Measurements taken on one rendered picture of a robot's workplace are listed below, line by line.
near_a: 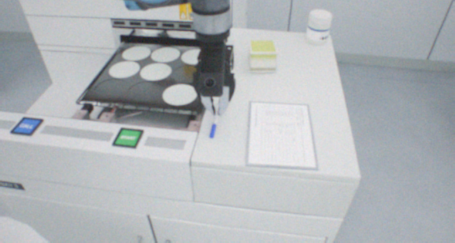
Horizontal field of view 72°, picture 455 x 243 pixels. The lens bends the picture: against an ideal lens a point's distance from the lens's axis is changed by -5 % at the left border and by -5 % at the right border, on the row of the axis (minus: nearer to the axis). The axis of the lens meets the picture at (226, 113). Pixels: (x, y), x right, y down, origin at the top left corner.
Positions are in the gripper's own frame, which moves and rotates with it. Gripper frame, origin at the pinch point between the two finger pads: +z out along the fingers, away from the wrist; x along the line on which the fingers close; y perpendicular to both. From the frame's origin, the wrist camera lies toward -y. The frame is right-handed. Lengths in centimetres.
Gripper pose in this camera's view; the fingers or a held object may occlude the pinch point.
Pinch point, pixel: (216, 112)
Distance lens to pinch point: 76.2
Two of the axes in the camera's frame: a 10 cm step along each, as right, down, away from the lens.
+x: -9.9, -0.6, 1.3
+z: 0.4, 7.7, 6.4
